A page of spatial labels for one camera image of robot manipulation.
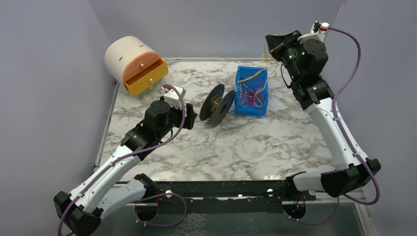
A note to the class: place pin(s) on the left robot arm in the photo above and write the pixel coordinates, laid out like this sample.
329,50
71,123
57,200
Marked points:
83,208

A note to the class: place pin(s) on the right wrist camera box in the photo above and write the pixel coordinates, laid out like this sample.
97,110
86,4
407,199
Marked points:
318,32

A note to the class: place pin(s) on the blue plastic bin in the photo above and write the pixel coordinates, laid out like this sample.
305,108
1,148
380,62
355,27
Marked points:
251,97

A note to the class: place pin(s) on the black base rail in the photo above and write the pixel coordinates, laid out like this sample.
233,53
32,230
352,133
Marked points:
213,197

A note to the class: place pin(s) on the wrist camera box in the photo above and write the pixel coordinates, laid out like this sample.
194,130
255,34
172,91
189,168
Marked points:
318,32
173,96

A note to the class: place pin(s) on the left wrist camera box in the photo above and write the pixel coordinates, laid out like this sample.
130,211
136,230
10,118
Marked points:
173,96

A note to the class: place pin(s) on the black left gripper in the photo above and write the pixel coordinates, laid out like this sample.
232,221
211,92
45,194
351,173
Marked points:
189,120

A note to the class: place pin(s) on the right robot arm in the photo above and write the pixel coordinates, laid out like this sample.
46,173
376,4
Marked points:
353,169

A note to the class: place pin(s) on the dark grey cable spool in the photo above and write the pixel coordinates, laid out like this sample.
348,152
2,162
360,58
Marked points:
216,105

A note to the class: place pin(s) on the round mini drawer cabinet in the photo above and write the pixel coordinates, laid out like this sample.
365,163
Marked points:
135,65

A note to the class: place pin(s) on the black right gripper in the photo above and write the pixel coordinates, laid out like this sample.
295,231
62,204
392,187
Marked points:
276,43

